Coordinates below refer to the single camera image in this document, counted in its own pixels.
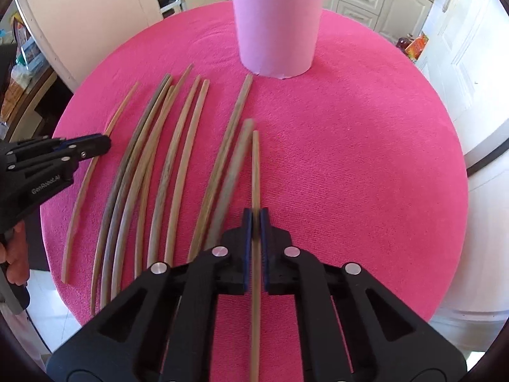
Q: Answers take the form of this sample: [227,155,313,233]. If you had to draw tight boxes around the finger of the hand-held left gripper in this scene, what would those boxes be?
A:
[5,134,112,173]
[6,135,96,158]

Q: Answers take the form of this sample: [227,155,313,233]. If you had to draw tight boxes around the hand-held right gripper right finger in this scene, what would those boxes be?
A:
[260,209,466,382]

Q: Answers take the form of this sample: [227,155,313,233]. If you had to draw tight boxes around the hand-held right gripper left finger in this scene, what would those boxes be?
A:
[52,209,255,382]

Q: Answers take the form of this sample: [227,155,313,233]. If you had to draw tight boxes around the light thin chopstick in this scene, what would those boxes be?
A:
[250,129,263,382]

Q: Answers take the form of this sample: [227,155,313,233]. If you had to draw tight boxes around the group of wooden chopsticks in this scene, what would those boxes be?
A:
[61,64,257,315]

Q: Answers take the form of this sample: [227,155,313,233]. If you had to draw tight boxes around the pink cup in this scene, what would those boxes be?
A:
[229,0,327,79]

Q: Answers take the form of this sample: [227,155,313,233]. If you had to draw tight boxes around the person's left hand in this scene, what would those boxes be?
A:
[0,222,31,287]

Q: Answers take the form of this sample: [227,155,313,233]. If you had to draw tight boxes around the wooden side table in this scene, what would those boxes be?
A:
[6,67,76,144]

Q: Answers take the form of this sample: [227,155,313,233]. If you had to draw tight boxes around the blue white box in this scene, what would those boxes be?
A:
[20,38,46,68]

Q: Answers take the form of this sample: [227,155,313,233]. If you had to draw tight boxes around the pink tablecloth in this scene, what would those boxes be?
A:
[40,0,470,382]

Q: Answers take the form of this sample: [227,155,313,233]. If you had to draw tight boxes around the white door lock plate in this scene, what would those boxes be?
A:
[156,0,187,18]

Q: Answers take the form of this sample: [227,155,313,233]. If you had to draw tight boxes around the orange packet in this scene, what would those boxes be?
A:
[406,33,430,63]

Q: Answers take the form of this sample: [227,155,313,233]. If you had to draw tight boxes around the cream lower kitchen cabinets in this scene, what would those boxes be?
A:
[336,0,435,44]

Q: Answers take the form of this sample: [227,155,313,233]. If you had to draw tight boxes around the white door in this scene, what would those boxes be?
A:
[419,0,509,158]

